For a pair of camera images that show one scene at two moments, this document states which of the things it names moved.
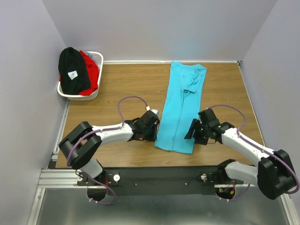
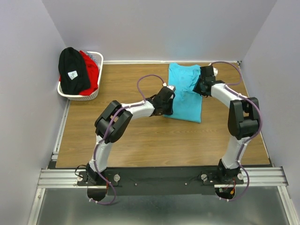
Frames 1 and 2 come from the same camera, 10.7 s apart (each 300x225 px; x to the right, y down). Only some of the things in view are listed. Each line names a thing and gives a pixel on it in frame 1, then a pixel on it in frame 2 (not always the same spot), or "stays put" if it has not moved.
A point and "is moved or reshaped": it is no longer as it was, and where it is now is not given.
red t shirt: (92, 68) stays put
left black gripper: (153, 129) → (167, 103)
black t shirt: (74, 71) stays put
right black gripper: (193, 130) → (200, 85)
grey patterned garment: (91, 55) stays put
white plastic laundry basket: (99, 59) stays put
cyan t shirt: (181, 108) is moved or reshaped
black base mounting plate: (161, 180) stays put
